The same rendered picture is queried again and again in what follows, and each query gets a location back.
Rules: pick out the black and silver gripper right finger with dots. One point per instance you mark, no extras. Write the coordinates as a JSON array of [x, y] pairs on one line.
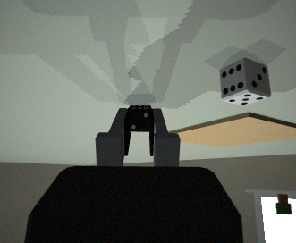
[[164, 146]]

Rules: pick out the tan mat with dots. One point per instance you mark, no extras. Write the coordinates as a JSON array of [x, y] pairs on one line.
[[245, 128]]

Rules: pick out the black die with white pips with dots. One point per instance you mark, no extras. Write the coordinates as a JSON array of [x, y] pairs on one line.
[[140, 118]]

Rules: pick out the grey die with black pips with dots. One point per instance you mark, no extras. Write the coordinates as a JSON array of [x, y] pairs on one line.
[[244, 82]]

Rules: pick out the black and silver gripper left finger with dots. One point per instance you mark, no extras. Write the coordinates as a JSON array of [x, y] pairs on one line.
[[112, 146]]

